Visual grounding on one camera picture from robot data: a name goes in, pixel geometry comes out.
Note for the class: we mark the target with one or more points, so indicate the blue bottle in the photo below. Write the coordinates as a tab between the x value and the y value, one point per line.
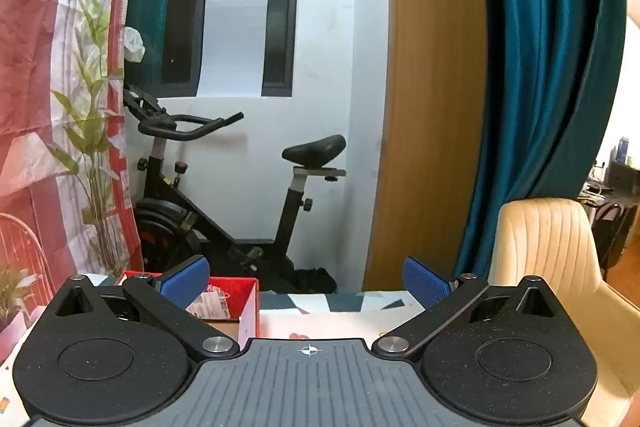
623	149

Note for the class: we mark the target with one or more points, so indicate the white paper sheet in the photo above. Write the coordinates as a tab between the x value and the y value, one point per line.
232	47

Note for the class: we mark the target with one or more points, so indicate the teal curtain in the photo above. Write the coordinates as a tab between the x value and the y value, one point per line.
540	57

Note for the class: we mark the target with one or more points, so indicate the beige ribbed chair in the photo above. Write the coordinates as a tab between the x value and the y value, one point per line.
545	247

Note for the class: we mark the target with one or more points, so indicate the black metal chair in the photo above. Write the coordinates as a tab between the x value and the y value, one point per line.
612	227

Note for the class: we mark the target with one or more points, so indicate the red plant-print curtain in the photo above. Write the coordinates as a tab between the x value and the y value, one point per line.
30	57

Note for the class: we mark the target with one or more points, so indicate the wooden door panel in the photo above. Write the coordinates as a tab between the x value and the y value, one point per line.
430	107

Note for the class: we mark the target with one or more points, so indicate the black exercise bike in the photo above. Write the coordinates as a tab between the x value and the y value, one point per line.
165	212

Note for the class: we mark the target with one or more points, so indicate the cartoon-print tablecloth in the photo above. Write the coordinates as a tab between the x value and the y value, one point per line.
320	317

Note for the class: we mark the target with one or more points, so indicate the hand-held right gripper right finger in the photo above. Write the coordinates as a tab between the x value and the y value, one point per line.
425	284

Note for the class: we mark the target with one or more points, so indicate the red strawberry-print box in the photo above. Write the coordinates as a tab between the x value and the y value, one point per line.
248	307

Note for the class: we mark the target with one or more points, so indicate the dark framed window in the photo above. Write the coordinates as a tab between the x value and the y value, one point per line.
280	32

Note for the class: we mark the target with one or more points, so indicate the white plastic bag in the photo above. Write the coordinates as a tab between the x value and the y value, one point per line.
134	43

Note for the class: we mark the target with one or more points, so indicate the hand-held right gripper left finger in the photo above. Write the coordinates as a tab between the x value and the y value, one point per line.
185	279

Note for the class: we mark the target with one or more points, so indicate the cluttered dark desk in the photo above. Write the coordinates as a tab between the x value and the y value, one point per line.
617	179

